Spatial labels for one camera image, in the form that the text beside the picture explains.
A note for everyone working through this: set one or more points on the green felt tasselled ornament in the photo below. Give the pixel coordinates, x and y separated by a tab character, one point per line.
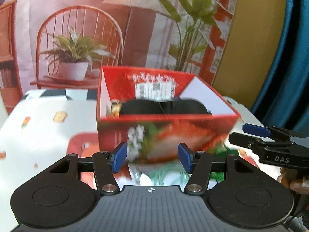
221	151

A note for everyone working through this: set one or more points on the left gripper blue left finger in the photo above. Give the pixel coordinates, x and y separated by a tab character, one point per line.
105	165

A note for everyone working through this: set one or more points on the cartoon printed tablecloth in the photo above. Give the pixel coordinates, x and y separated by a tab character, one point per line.
45	126

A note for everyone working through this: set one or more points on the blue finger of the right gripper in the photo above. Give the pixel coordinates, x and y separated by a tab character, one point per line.
248	143
271	132

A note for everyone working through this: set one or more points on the teal blue curtain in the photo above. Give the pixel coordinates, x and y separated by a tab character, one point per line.
283	98

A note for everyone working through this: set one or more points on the orange snack packet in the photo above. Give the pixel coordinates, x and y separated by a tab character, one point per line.
113	108

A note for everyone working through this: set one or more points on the person's right hand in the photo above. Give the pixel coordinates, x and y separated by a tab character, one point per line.
299	185

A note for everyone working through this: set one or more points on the printed room scene backdrop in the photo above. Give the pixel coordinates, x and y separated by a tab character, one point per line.
178	35

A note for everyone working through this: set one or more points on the black fabric pouch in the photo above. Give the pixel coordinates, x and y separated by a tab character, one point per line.
174	106

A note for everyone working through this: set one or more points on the white cloth bundle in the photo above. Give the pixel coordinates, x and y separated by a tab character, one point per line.
159	174

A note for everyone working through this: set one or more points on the red strawberry cardboard box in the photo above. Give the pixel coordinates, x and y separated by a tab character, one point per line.
155	138

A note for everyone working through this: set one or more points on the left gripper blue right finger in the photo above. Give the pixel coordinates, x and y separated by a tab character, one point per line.
198	165

